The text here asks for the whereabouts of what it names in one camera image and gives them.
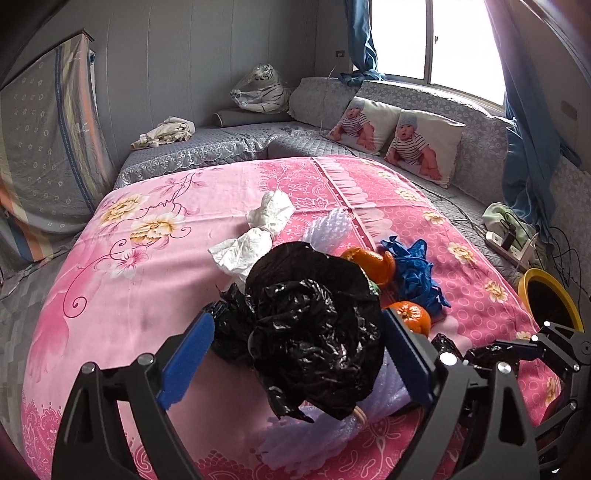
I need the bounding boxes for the long blue curtain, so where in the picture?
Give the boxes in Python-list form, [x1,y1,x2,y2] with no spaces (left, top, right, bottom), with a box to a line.
[480,0,583,232]

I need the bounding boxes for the white tiger plush toy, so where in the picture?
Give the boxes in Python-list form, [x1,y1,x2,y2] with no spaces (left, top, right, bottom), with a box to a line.
[230,63,293,114]

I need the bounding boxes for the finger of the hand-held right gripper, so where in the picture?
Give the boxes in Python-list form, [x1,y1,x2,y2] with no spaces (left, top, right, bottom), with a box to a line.
[492,320,591,403]
[537,396,591,469]

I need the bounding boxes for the white power strip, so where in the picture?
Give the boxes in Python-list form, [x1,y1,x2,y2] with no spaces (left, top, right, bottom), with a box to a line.
[485,231,541,271]

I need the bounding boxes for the pink floral blanket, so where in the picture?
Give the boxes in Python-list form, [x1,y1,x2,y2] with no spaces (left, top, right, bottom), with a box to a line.
[21,154,566,480]

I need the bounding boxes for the large black plastic bag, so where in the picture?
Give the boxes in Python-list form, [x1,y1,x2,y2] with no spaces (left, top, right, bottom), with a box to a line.
[215,242,386,421]

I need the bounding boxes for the grey bolster pillow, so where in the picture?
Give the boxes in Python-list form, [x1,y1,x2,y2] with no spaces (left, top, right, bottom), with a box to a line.
[213,108,296,127]

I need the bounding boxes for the yellow rimmed trash bin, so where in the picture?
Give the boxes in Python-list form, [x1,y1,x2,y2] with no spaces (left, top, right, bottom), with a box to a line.
[517,268,585,333]

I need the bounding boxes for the crumpled white tissue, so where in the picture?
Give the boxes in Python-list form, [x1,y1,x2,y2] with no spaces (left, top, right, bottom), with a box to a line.
[208,190,296,282]

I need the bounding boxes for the light green cloth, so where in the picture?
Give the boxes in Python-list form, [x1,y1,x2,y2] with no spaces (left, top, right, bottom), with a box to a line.
[482,202,536,241]

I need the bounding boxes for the crumpled beige cloth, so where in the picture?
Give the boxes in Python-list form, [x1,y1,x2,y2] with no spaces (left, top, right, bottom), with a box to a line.
[129,116,195,151]

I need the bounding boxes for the window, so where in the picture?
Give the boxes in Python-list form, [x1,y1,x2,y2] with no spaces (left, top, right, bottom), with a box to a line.
[369,0,506,107]

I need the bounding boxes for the grey quilted sofa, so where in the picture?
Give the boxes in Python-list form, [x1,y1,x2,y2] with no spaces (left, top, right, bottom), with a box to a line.
[113,76,591,296]

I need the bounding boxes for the crumpled blue plastic bag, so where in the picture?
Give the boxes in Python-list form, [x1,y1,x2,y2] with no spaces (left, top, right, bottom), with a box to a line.
[379,235,451,317]

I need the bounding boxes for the small black plastic bag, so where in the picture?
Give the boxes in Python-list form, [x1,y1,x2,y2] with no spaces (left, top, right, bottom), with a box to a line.
[431,333,497,370]

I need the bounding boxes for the short blue curtain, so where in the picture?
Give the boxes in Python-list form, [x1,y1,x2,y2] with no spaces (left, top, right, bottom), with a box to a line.
[339,0,386,86]

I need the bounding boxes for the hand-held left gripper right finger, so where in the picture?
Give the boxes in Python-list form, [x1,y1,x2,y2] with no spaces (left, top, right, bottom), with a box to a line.
[382,307,541,480]

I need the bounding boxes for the orange peel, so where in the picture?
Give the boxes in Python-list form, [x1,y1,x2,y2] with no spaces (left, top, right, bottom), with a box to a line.
[341,247,397,284]

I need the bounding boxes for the whole tangerine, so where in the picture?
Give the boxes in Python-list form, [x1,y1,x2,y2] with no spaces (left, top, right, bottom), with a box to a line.
[385,300,432,335]

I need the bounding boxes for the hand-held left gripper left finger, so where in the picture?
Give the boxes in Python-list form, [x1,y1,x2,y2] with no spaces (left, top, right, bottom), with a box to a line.
[51,310,217,480]

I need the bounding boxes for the striped fabric covered board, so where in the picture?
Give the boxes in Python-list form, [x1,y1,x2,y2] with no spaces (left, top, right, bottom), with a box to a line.
[0,30,118,278]

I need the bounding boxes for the baby print pillow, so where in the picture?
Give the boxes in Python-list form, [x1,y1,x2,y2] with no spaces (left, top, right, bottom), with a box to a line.
[325,96,402,155]
[383,109,466,190]

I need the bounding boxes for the black cables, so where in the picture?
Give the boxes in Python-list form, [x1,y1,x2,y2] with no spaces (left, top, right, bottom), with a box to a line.
[536,217,591,298]

